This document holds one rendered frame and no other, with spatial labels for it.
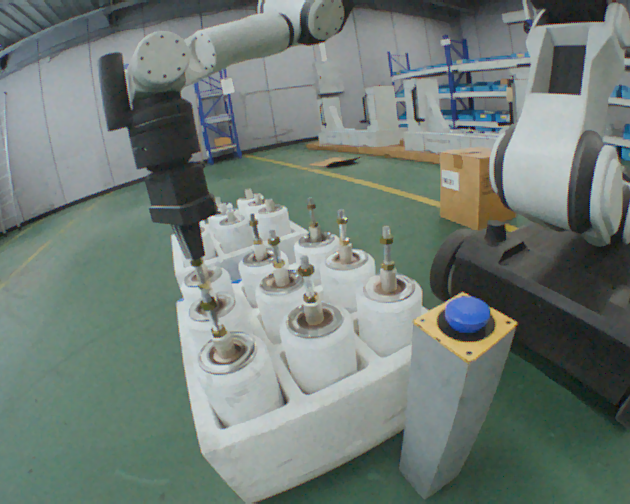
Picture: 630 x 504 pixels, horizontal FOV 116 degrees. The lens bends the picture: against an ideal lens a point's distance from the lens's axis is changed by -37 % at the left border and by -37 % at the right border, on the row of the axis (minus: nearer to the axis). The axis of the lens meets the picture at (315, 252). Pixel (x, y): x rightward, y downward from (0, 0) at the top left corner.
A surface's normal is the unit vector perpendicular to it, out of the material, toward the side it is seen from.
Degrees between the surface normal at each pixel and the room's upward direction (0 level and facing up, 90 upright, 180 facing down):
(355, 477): 0
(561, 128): 47
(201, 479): 0
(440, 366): 90
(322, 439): 90
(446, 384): 90
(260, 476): 90
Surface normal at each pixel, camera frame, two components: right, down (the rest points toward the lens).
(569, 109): -0.84, -0.26
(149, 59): 0.65, 0.22
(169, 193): -0.55, 0.42
